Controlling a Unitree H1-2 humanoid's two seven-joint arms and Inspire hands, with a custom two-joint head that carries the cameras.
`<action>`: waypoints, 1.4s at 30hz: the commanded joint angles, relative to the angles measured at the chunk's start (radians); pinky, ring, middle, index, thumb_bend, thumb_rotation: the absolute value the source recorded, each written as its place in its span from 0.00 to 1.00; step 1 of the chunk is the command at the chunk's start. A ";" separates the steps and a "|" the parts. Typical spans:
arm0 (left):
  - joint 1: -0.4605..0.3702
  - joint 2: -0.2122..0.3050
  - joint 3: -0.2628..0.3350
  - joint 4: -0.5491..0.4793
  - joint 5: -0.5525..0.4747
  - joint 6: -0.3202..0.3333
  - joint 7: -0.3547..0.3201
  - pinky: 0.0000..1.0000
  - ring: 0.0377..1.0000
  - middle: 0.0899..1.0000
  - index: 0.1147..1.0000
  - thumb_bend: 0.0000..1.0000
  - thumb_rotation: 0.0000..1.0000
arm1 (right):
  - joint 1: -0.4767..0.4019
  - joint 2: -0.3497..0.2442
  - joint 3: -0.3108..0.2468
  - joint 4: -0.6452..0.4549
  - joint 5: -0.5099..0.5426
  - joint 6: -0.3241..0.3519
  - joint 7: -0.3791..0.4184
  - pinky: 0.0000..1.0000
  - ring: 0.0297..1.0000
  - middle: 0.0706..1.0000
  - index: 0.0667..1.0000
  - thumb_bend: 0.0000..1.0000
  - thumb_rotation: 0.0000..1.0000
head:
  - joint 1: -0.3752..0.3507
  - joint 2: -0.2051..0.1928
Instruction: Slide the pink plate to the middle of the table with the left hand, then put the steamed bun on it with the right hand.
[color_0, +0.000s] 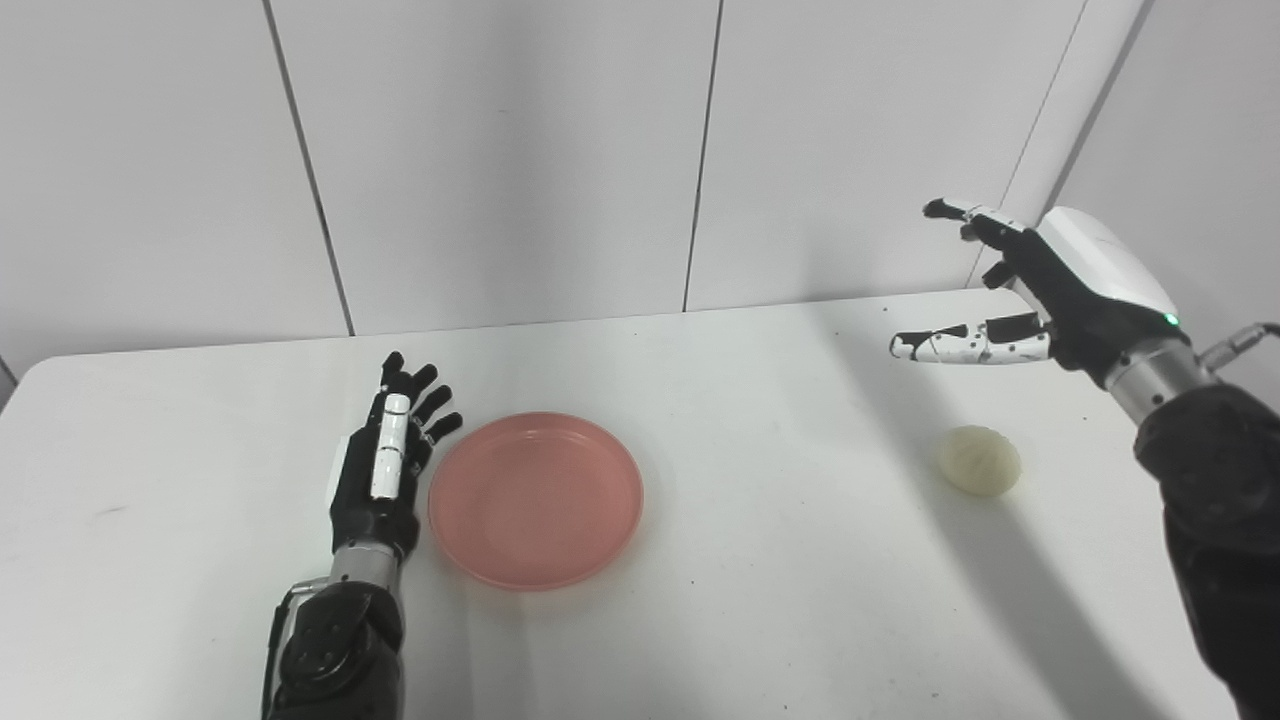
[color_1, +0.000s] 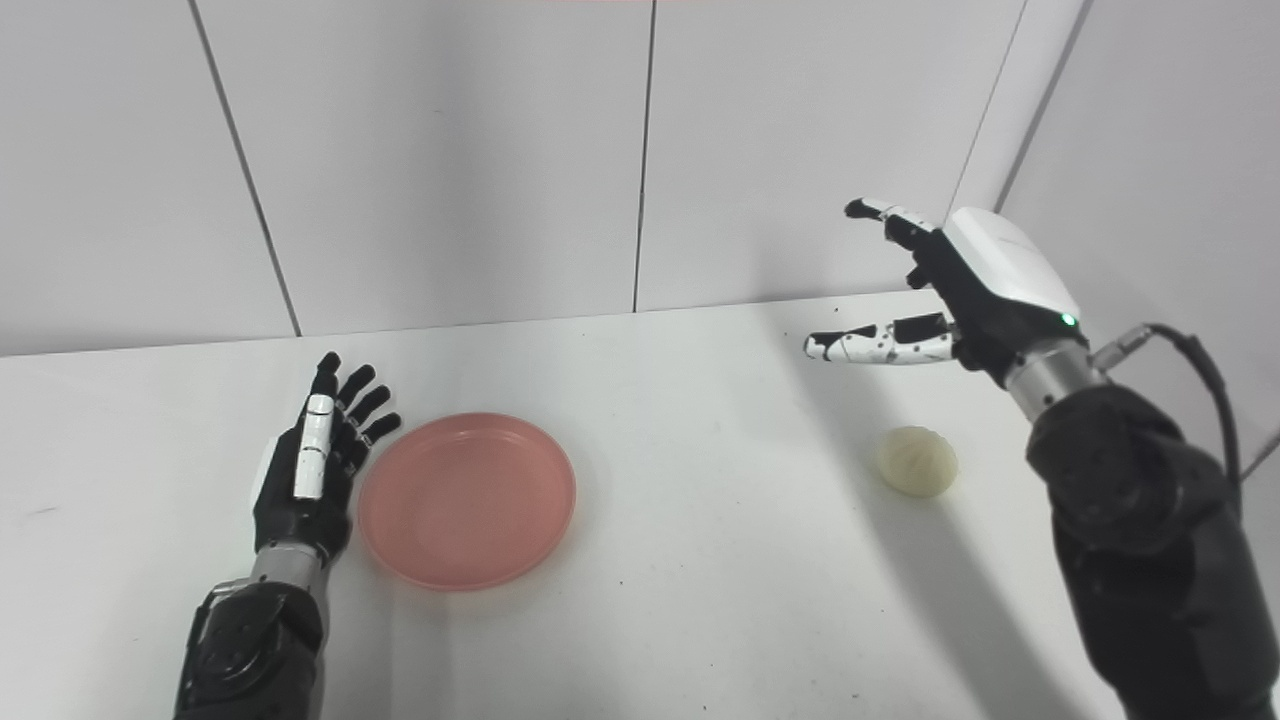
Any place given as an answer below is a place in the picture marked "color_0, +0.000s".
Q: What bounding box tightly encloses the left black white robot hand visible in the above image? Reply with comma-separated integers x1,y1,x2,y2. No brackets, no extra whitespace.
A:
325,351,464,562

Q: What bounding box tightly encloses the cream steamed bun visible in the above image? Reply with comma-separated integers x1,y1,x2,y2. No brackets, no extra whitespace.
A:
938,425,1023,498

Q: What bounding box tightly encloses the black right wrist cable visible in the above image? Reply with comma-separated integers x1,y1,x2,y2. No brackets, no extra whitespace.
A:
1197,322,1280,373

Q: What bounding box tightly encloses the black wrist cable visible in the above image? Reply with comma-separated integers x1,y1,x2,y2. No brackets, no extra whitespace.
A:
261,578,333,717
1197,322,1280,373

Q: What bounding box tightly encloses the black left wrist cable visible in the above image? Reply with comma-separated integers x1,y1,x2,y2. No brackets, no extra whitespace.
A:
261,578,333,717

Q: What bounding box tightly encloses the pink round plate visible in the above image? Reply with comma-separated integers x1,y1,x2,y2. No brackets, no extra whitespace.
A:
428,411,645,592

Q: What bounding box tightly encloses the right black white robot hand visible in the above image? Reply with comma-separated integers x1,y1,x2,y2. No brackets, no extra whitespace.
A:
889,198,1193,387

